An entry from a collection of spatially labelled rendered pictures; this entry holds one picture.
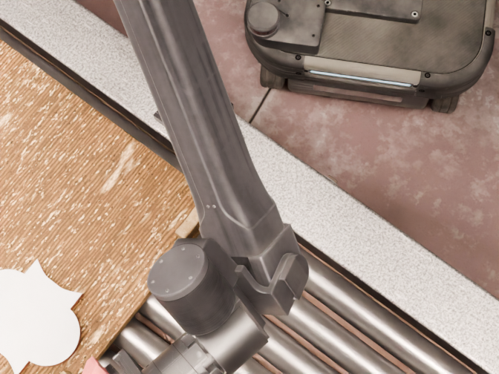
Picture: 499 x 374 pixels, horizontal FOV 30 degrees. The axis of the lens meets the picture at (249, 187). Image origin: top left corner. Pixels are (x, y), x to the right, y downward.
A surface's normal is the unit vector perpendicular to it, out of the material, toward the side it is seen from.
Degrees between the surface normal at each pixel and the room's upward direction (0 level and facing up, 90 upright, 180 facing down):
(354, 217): 0
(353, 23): 0
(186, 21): 59
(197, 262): 39
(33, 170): 0
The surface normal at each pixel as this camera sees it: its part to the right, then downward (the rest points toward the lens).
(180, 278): -0.45, -0.66
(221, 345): 0.07, -0.15
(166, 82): -0.49, 0.51
